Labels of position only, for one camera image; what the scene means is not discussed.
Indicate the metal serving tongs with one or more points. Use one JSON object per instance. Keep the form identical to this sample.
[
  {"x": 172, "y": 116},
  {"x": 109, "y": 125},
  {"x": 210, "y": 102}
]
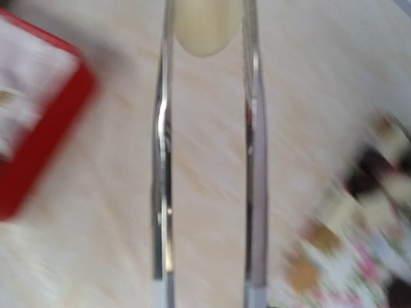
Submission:
[{"x": 256, "y": 244}]

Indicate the white oval chocolate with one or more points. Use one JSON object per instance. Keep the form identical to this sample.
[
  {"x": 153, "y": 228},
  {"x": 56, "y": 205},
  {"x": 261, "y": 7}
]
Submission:
[{"x": 204, "y": 28}]

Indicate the red chocolate box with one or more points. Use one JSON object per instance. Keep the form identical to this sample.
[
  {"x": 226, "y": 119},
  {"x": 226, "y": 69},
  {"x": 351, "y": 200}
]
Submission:
[{"x": 45, "y": 82}]

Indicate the floral rectangular tray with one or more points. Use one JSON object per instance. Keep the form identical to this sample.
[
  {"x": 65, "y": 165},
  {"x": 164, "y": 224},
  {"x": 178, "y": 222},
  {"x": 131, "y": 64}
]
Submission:
[{"x": 356, "y": 249}]

